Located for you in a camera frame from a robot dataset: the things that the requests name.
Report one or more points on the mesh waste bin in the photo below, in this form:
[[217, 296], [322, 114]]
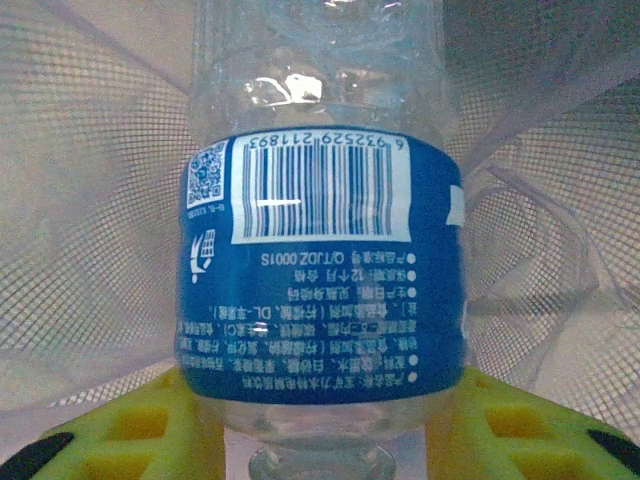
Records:
[[60, 225]]

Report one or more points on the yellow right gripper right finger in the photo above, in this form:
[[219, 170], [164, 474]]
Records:
[[525, 440]]

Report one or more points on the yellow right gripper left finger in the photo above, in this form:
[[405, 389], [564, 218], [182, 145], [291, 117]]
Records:
[[130, 440]]

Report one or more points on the clear bottle blue label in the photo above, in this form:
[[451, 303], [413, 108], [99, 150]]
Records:
[[320, 300]]

